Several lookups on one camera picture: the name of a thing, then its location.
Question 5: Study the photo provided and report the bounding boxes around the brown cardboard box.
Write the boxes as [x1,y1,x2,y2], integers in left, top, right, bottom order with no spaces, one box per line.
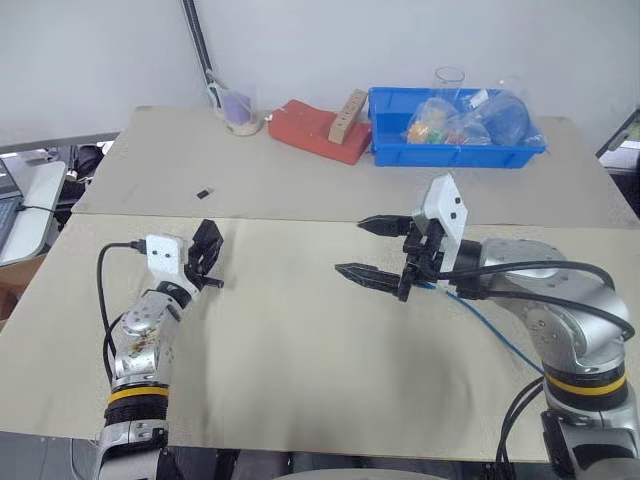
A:
[0,253,47,321]

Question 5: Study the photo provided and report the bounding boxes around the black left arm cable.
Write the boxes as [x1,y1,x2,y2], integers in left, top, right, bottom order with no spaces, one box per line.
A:
[96,239,149,389]

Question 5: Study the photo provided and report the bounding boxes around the wooden block with holes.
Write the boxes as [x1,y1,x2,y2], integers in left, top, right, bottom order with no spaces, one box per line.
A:
[328,88,368,146]

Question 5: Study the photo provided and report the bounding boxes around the grey laptop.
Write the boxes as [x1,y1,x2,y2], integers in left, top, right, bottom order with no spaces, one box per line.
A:
[0,157,25,251]

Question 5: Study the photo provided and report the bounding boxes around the blue Ethernet cable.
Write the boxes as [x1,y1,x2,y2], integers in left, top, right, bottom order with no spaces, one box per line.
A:
[419,281,546,376]

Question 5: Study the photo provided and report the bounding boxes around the blue plastic bin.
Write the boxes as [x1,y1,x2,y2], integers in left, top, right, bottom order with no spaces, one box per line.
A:
[367,86,549,169]

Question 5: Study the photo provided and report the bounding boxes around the bag of colourful pieces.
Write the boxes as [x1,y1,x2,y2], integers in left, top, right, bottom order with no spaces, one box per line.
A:
[404,97,494,147]

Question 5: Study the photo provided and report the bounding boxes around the clear glass cup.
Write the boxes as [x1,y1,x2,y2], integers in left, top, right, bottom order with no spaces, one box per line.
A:
[433,66,466,102]

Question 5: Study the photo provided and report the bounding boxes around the white side table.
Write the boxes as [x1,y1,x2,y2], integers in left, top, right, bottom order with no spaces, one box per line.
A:
[0,160,68,266]

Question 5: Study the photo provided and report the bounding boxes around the clear bag with dark object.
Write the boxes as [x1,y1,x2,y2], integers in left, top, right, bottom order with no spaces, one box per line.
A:
[464,74,541,147]

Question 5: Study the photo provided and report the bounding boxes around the black slanted pole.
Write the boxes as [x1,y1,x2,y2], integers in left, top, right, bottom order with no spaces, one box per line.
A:
[180,0,221,109]

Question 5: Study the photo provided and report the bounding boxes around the dark equipment beside table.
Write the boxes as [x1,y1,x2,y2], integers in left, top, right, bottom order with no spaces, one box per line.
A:
[595,105,640,224]

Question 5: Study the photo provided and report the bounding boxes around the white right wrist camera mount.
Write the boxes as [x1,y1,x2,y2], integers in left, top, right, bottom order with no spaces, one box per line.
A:
[410,172,470,274]

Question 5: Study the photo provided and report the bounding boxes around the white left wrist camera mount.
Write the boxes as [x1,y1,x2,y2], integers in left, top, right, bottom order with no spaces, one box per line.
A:
[145,233,199,301]

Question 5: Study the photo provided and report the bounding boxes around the purple object in cup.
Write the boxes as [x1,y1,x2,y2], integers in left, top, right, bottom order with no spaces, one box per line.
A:
[222,92,252,126]

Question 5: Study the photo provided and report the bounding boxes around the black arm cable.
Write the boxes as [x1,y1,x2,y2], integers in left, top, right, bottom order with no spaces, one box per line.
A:
[96,239,149,389]
[432,262,636,480]

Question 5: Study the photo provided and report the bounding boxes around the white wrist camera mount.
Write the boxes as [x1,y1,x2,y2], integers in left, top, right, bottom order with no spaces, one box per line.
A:
[145,233,199,301]
[410,172,470,274]

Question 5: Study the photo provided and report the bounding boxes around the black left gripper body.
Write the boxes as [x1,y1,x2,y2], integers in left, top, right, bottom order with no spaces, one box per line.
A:
[184,240,221,291]

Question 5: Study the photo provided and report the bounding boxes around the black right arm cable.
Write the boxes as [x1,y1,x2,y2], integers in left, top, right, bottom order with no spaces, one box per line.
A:
[432,262,636,480]

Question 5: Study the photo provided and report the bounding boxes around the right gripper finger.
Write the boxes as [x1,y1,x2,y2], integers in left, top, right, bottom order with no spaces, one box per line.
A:
[356,213,413,239]
[333,261,404,297]

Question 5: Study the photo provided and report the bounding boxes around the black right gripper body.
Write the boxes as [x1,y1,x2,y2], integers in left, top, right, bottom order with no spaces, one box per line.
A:
[398,218,446,304]

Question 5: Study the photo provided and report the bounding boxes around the red cloth pad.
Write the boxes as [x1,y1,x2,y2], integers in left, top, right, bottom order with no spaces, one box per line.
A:
[267,98,373,166]

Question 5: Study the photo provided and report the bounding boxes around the thin black power cable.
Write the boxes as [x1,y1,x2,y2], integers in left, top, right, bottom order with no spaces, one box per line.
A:
[17,202,74,216]

